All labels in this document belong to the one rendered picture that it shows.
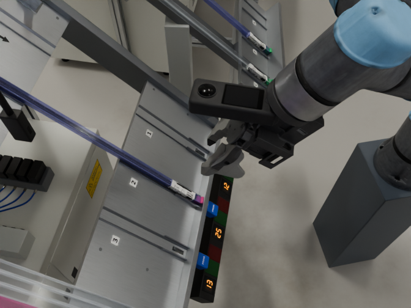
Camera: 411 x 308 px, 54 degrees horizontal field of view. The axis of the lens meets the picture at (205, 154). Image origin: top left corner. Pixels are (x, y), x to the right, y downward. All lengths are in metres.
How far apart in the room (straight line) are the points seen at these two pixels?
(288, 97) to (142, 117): 0.37
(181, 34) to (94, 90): 1.07
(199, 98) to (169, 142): 0.30
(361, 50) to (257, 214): 1.24
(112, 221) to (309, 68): 0.41
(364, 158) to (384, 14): 0.76
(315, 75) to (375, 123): 1.54
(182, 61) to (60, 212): 0.48
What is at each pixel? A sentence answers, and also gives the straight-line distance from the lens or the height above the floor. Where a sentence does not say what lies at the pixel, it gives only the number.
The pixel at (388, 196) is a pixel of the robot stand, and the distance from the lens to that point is 1.11.
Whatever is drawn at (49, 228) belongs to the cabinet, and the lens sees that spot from 0.97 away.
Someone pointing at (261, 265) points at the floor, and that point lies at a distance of 1.54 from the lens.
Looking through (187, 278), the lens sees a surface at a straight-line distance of 0.75.
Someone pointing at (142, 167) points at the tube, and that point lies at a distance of 0.73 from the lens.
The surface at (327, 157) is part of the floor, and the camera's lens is 1.80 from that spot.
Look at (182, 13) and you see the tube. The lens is 0.86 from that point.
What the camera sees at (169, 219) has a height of 0.76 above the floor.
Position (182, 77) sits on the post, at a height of 0.65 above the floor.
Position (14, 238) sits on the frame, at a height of 0.67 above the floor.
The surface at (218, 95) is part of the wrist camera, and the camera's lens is 0.52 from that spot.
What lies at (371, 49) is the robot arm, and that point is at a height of 1.19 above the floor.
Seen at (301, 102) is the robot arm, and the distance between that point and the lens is 0.48.
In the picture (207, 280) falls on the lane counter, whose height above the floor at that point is 0.66.
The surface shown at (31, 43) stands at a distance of 0.73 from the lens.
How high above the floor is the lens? 1.45
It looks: 57 degrees down
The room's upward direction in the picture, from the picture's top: straight up
